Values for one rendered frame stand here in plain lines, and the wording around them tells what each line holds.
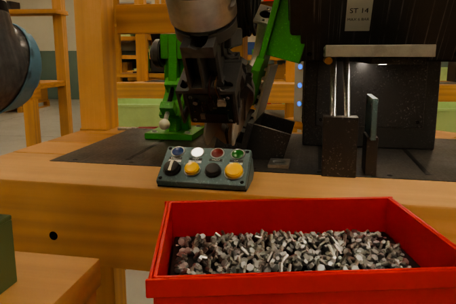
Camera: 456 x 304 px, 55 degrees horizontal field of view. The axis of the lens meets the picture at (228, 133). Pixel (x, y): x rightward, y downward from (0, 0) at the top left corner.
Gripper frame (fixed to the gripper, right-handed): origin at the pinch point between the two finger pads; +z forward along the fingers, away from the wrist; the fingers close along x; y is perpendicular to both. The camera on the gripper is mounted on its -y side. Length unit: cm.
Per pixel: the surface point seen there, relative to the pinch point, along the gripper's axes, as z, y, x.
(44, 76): 587, -774, -682
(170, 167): 7.9, 0.6, -10.4
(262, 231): 4.8, 13.2, 6.2
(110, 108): 42, -52, -52
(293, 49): 5.3, -29.3, 8.0
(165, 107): 25.2, -33.5, -24.3
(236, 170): 7.9, 0.5, 0.5
